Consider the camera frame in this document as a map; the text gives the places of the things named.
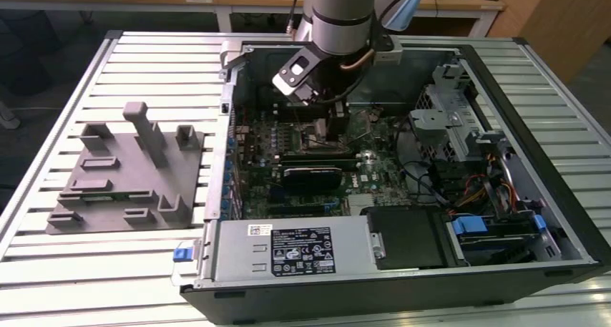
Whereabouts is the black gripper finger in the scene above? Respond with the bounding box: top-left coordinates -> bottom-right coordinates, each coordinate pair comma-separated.
328,101 -> 347,145
314,107 -> 330,142

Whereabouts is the metal socket cover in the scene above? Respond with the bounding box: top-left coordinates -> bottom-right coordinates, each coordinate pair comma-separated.
346,107 -> 376,145

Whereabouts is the CPU socket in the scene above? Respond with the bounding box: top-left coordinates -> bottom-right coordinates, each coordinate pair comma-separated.
296,122 -> 348,155

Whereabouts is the black RAM stick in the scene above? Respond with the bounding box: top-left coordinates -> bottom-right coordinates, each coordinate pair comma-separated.
280,153 -> 358,162
280,160 -> 359,170

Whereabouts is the green motherboard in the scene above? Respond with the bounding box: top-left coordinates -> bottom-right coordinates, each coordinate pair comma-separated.
227,103 -> 444,220

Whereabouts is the black expansion card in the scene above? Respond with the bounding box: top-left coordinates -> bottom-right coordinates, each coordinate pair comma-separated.
280,165 -> 344,192

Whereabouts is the silver heat sink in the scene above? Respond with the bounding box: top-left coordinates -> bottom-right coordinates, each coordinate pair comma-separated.
351,194 -> 378,215

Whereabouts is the silver drive cage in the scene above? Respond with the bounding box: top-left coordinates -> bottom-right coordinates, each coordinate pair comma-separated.
408,64 -> 483,163

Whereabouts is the black plastic shroud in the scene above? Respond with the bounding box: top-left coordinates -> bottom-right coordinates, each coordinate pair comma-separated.
360,205 -> 462,270

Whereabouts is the hard disk in blue carrier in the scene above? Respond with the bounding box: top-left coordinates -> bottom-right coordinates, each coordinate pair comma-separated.
448,215 -> 548,265

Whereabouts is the silver power supply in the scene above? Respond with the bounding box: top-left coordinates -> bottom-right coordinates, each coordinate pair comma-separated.
210,218 -> 376,283

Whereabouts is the grey parts rack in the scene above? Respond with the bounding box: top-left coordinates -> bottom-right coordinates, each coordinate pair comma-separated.
46,101 -> 207,235

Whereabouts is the green RAM stick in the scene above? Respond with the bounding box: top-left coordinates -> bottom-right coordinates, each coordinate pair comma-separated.
79,192 -> 150,201

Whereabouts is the black PC case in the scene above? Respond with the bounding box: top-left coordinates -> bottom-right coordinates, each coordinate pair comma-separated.
179,36 -> 611,326

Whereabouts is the wooden cabinet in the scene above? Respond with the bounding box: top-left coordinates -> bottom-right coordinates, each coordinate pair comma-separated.
488,0 -> 611,88

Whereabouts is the white stand foot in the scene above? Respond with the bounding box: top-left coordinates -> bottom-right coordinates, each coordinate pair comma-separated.
0,101 -> 23,130

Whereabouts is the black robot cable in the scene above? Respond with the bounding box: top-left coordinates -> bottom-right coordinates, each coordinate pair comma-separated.
331,14 -> 386,104

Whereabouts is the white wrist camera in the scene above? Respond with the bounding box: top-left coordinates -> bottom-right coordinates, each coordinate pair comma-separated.
271,49 -> 322,106

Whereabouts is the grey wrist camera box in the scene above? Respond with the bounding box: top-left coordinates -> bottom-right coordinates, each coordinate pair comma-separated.
375,36 -> 403,62

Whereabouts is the coloured wire bundle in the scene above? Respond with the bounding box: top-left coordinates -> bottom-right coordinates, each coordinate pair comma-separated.
446,155 -> 522,217

